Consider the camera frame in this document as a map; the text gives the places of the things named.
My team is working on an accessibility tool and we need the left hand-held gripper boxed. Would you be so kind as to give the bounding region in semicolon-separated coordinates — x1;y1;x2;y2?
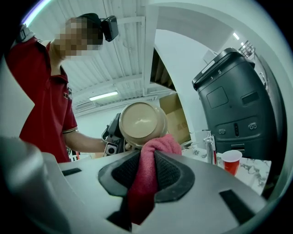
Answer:
100;112;126;158

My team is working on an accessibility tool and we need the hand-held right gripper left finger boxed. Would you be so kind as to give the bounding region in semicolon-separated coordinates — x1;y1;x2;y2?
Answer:
58;150;141;232

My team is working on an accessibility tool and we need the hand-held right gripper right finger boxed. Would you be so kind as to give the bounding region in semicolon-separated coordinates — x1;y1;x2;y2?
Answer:
139;150;267;234

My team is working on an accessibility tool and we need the beige bowl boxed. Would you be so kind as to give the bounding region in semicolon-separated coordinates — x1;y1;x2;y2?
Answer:
118;101;169;152

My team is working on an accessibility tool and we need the red cloth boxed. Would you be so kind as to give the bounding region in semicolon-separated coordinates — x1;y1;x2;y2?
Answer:
127;133;183;226

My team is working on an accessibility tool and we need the person's left forearm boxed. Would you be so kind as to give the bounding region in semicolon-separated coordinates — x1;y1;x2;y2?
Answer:
63;131;108;153

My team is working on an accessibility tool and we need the ceiling tube light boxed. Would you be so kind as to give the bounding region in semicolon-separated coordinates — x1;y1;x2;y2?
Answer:
88;91;119;101

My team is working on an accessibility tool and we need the red plastic cup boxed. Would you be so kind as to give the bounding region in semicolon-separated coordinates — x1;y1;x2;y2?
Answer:
221;150;243;176

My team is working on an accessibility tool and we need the chrome faucet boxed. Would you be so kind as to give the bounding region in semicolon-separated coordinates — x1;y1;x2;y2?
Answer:
189;129;217;165

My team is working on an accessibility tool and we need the large cardboard box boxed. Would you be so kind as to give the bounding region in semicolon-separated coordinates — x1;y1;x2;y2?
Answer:
159;92;192;144

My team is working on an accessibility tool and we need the person's red shirt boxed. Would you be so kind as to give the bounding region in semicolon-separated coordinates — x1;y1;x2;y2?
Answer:
4;37;79;163

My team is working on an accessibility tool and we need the brown wooden staircase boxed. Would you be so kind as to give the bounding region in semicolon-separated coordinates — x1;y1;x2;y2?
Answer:
150;47;176;91

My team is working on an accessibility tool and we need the dark grey boxy machine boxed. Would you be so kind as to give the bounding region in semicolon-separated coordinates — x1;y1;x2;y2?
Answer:
191;47;286;165

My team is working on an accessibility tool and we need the person's head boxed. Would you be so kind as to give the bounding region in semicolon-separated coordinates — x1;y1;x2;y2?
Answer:
49;13;104;62

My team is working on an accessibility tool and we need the white box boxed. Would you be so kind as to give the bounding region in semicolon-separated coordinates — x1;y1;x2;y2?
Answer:
202;49;218;66

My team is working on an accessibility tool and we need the black balcony railing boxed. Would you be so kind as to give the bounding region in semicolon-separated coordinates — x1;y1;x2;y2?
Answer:
238;40;256;58

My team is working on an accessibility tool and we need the black head-worn camera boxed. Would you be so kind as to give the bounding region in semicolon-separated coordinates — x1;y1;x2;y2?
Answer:
100;15;119;43

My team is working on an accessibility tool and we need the grey backpack strap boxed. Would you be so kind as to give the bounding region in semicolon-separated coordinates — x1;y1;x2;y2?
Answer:
15;24;35;44

